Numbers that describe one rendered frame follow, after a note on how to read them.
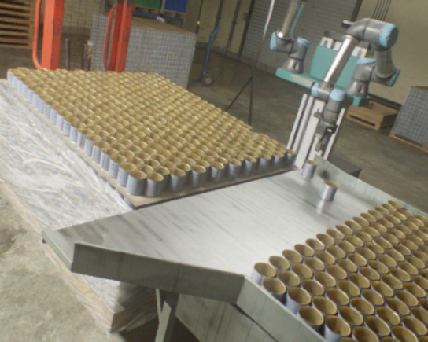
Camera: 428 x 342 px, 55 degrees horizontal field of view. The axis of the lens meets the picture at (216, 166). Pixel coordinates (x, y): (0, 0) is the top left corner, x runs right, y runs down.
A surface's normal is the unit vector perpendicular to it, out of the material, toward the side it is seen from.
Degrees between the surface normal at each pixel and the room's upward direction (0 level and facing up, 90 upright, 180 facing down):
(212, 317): 90
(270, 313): 90
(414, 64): 90
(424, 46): 90
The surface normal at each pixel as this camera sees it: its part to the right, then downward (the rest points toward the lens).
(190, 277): -0.01, 0.40
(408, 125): -0.74, 0.12
